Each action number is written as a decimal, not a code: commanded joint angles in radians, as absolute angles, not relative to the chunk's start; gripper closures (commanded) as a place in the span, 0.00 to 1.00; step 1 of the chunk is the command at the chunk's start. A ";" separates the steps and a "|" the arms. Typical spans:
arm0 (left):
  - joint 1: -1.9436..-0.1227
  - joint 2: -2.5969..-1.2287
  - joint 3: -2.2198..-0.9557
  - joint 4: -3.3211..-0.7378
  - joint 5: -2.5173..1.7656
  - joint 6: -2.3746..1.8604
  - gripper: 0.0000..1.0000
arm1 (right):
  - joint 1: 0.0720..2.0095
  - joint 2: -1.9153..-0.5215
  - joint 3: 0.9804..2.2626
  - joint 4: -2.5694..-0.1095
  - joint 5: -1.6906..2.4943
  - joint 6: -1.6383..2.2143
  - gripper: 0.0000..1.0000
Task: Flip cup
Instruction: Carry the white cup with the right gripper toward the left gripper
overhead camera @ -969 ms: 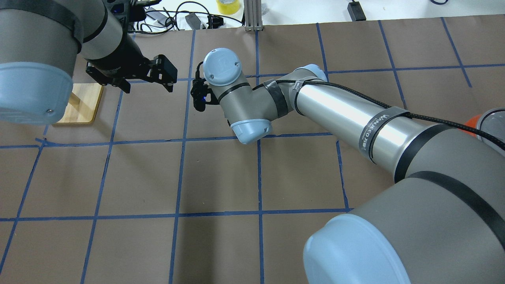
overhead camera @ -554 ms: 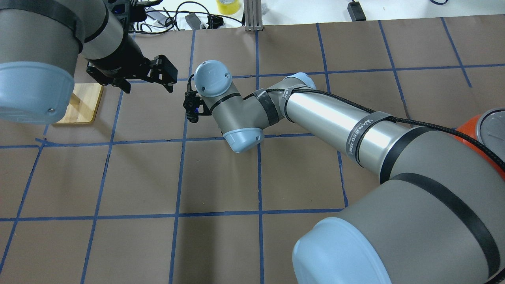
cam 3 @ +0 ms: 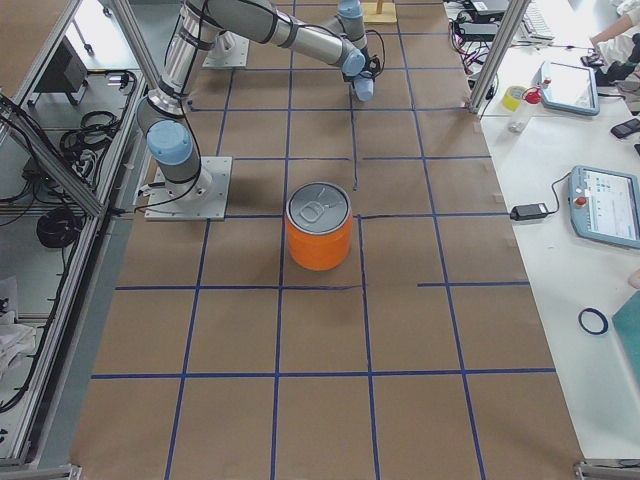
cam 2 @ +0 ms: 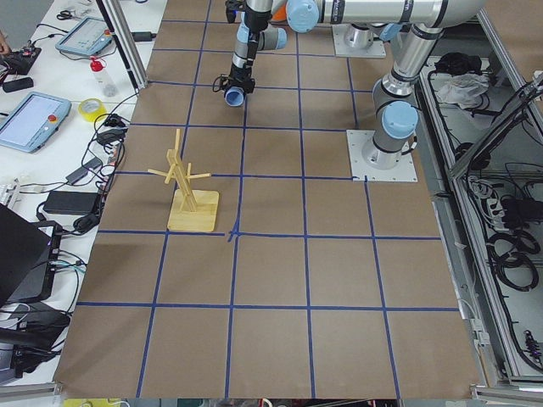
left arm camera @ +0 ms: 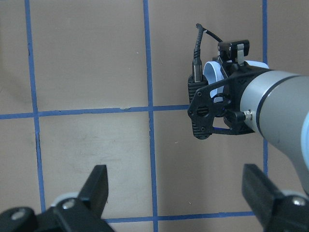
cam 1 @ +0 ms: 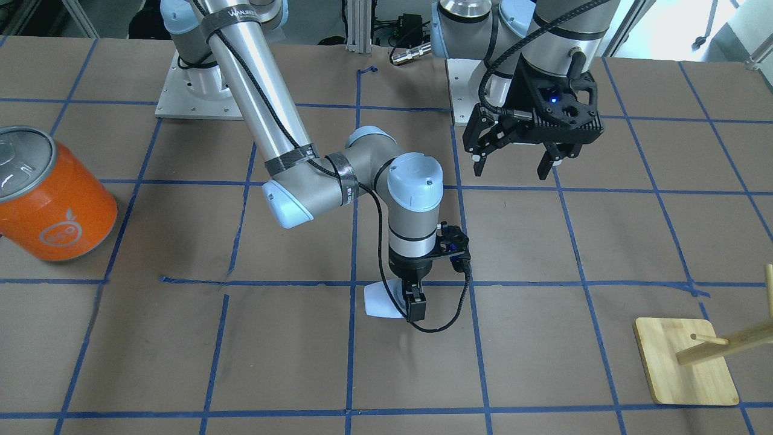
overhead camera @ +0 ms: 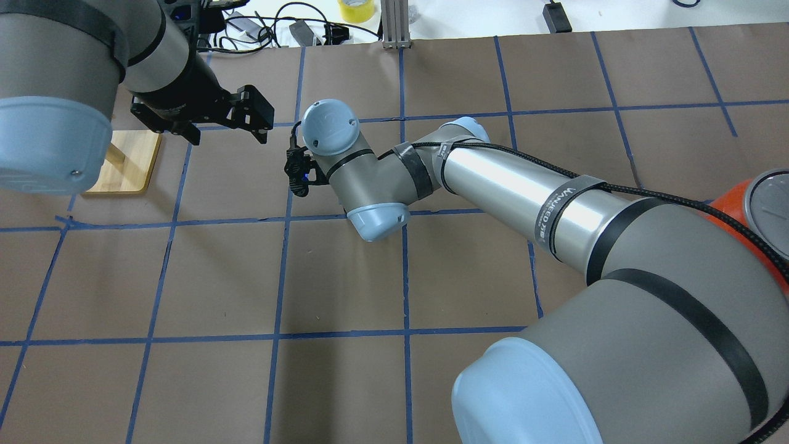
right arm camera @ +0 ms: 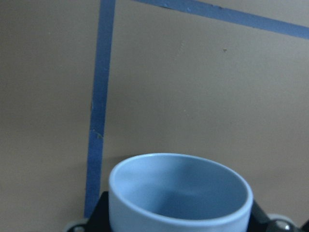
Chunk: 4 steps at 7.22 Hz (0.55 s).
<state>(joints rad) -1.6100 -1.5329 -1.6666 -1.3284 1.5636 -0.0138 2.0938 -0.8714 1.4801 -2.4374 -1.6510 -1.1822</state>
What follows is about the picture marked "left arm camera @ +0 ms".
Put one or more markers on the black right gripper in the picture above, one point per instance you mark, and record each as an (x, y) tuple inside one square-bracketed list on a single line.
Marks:
[(241, 97)]

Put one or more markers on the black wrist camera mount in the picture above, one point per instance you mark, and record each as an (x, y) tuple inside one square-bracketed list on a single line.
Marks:
[(200, 108)]

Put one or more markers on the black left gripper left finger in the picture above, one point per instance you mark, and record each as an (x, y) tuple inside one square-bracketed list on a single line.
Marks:
[(72, 214)]

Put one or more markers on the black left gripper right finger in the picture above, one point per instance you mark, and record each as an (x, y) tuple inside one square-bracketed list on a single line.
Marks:
[(276, 210)]

